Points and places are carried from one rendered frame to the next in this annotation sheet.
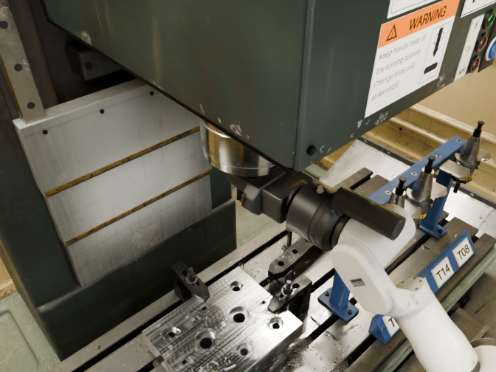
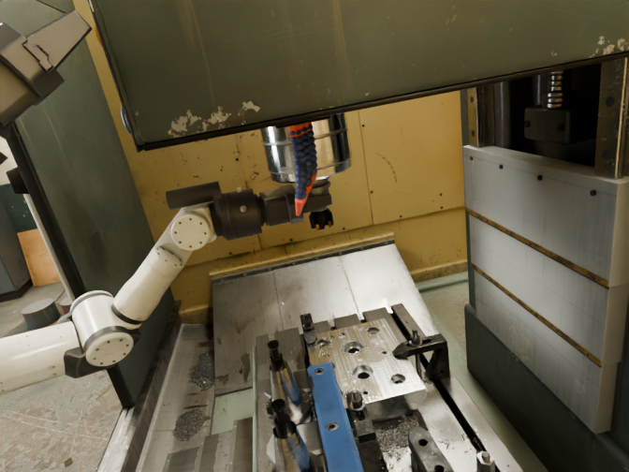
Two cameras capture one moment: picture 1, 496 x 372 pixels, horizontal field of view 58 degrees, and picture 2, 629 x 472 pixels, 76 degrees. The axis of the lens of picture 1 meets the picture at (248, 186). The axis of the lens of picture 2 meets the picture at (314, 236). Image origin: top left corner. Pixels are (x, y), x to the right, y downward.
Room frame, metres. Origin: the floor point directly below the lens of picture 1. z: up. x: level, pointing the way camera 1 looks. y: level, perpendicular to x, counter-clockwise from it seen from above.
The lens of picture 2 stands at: (1.05, -0.62, 1.63)
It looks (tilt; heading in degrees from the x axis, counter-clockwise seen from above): 20 degrees down; 127
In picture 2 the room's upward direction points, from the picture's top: 11 degrees counter-clockwise
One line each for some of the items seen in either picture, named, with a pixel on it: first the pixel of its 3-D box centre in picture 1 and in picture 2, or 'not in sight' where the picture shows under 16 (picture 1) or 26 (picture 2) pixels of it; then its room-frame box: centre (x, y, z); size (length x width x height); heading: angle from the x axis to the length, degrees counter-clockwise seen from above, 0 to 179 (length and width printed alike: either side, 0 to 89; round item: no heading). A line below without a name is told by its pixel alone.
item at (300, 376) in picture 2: not in sight; (286, 385); (0.68, -0.27, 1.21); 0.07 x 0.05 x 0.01; 42
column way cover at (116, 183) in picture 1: (138, 177); (528, 270); (0.94, 0.29, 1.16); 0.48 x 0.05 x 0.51; 132
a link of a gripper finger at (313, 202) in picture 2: not in sight; (315, 202); (0.62, -0.03, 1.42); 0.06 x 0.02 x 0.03; 45
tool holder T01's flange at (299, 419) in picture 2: not in sight; (289, 411); (0.72, -0.31, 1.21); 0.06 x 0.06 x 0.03
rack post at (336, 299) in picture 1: (345, 268); not in sight; (0.72, -0.24, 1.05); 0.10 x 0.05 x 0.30; 42
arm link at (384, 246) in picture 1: (362, 226); (204, 215); (0.46, -0.16, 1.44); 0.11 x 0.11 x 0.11; 45
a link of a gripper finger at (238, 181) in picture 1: (240, 184); not in sight; (0.58, 0.01, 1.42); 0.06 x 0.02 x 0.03; 45
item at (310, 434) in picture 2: (405, 209); (294, 443); (0.76, -0.36, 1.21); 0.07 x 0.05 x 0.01; 42
